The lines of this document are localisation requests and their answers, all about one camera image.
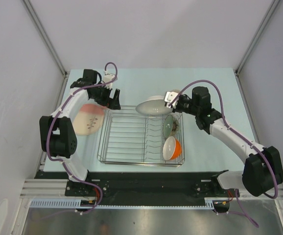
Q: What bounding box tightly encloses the pink cream floral plate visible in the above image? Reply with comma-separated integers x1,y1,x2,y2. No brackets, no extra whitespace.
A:
72,104,105,136

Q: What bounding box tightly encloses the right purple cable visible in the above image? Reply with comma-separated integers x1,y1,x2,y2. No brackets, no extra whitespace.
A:
173,79,279,228

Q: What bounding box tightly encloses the right aluminium frame post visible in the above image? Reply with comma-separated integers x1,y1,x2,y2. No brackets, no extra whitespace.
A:
235,0,282,76

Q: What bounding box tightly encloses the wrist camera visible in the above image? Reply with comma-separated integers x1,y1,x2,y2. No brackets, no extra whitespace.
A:
164,91,179,109
102,70,117,90

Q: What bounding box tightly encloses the aluminium front rail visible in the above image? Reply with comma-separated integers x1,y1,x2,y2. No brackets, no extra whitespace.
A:
20,179,283,200

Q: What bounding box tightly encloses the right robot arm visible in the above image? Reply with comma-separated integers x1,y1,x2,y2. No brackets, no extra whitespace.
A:
164,86,283,199

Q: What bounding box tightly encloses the left aluminium frame post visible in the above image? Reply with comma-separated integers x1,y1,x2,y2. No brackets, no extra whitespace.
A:
21,0,67,77

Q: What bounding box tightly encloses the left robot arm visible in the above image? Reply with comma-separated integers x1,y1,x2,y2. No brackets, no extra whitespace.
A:
39,69,120,196

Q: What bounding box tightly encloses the white slotted cable duct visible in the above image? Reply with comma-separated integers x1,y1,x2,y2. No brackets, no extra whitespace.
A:
30,199,214,210

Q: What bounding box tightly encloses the purple cable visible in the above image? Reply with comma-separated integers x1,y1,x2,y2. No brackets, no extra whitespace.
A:
173,79,279,228
31,62,118,220

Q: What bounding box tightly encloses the aluminium frame post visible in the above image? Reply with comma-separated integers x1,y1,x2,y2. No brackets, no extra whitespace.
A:
235,0,282,76
21,0,67,77

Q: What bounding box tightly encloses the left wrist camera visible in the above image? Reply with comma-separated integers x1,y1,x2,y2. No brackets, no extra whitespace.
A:
102,70,117,90

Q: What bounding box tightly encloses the white grey-rimmed deep plate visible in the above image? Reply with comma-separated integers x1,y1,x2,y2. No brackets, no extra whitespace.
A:
135,95,172,116

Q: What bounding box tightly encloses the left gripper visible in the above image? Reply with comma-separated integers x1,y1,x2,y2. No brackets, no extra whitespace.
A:
90,83,120,110

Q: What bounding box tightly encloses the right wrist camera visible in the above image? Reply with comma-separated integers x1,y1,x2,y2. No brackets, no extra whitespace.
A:
164,91,179,109

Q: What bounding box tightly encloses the green floral bowl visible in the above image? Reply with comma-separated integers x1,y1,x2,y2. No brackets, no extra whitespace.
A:
163,115,180,139

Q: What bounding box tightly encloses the metal wire dish rack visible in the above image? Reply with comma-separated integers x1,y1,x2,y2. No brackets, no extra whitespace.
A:
97,106,185,167

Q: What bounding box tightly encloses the orange white mug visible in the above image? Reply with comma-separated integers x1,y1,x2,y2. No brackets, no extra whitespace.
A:
171,89,181,94

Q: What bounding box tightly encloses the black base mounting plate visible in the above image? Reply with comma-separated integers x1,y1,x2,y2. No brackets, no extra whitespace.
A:
35,171,241,212

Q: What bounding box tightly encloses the orange white bowl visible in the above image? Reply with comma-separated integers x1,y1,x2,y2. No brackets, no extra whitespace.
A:
163,136,182,161

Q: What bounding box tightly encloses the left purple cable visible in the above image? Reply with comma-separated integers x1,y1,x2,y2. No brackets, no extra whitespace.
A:
31,62,118,220

